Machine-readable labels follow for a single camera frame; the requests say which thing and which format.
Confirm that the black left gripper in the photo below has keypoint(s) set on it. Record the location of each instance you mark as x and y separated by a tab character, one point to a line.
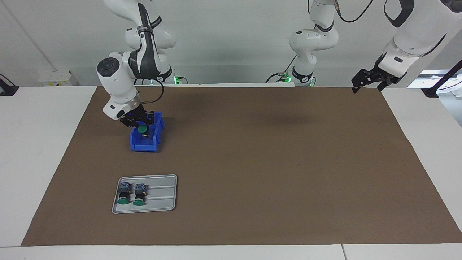
391	78

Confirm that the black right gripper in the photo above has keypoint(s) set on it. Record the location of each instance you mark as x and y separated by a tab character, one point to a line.
135	117

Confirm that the green push button switch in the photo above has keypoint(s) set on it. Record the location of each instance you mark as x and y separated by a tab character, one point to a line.
139	196
142	129
123	195

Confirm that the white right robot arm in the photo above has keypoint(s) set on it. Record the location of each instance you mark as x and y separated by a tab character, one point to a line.
119	83

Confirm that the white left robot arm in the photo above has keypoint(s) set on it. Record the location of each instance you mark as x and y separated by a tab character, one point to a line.
418	36

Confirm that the blue plastic bin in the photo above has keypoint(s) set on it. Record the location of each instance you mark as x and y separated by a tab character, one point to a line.
144	145

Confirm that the green lit base connector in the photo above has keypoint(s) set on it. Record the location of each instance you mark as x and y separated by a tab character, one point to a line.
178	80
286	77

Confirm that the black angled stand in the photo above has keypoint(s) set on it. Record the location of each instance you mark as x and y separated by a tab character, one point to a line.
433	90

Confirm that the grey metal tray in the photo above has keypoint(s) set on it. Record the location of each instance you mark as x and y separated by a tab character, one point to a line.
162	198

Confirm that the white box yellow label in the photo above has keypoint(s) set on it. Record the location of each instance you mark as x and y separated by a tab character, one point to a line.
56	77

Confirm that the black table clamp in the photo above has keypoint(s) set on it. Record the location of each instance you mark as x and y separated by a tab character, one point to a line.
7	88

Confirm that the brown paper mat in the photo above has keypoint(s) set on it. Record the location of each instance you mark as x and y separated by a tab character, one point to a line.
270	180

